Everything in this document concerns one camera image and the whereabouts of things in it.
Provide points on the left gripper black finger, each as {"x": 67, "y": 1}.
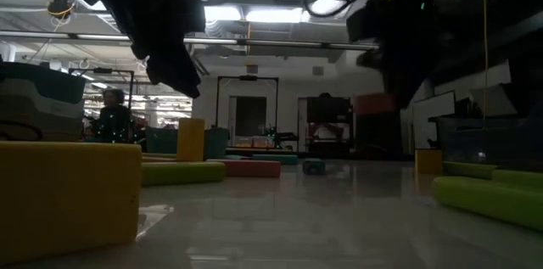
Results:
{"x": 140, "y": 52}
{"x": 174, "y": 71}

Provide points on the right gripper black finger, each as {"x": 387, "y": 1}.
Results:
{"x": 403, "y": 86}
{"x": 370, "y": 60}

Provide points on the pink foam block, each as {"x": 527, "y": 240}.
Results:
{"x": 373, "y": 105}

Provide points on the yellow foam cylinder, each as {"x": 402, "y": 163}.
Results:
{"x": 190, "y": 139}

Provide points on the yellow foam cube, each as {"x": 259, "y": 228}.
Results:
{"x": 428, "y": 161}

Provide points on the lime green foam block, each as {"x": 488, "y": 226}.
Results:
{"x": 182, "y": 174}
{"x": 488, "y": 201}
{"x": 522, "y": 178}
{"x": 466, "y": 170}

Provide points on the teal foam block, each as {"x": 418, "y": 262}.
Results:
{"x": 314, "y": 167}
{"x": 275, "y": 159}

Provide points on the red foam block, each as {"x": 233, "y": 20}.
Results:
{"x": 250, "y": 169}

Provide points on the yellow rectangular foam block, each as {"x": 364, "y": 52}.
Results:
{"x": 63, "y": 201}

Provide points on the whiteboard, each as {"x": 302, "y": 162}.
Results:
{"x": 432, "y": 116}

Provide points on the black cabinet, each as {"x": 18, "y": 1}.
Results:
{"x": 377, "y": 137}

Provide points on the black equipment rack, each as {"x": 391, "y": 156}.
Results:
{"x": 328, "y": 110}

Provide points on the dark green plastic bin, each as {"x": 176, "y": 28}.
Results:
{"x": 161, "y": 141}

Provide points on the person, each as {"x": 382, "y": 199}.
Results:
{"x": 114, "y": 120}

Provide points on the teal stacked storage bin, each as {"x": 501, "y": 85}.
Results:
{"x": 51, "y": 84}

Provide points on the grey overhead crossbar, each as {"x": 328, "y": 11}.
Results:
{"x": 275, "y": 43}

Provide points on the grey translucent plastic bin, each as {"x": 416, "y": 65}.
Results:
{"x": 488, "y": 141}

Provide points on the tan stacked storage bin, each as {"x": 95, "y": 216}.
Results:
{"x": 51, "y": 129}

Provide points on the white stacked storage bin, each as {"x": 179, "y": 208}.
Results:
{"x": 25, "y": 99}

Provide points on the black gantry frame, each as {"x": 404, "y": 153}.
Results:
{"x": 102, "y": 70}
{"x": 248, "y": 77}

